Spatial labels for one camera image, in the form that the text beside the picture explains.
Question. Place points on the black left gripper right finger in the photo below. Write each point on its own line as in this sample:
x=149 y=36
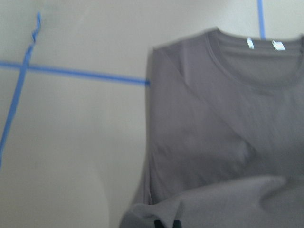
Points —
x=177 y=224

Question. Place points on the dark brown t-shirt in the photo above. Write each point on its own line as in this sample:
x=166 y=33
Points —
x=226 y=135

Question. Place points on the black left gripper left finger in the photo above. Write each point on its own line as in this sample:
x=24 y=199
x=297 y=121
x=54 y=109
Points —
x=158 y=224

